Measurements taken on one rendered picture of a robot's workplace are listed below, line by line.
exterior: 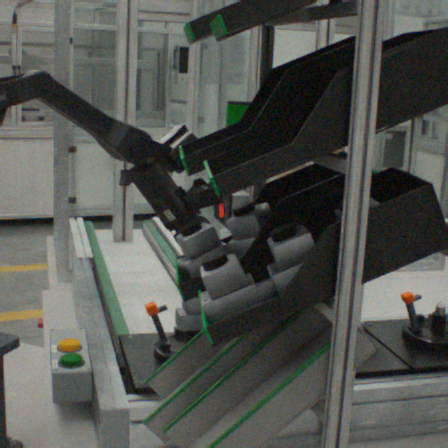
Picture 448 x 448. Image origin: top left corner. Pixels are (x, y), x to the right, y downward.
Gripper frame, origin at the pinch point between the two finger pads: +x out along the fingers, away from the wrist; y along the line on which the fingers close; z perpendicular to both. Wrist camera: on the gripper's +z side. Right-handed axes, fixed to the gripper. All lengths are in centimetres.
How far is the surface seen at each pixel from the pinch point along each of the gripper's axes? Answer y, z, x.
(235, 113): 16.8, 21.0, -11.4
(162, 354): -3.3, -16.8, 10.4
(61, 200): 82, -22, -7
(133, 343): 6.8, -20.9, 9.6
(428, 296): 57, 46, 75
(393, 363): -9.5, 14.9, 37.2
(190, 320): -2.3, -9.4, 9.0
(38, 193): 533, -76, 53
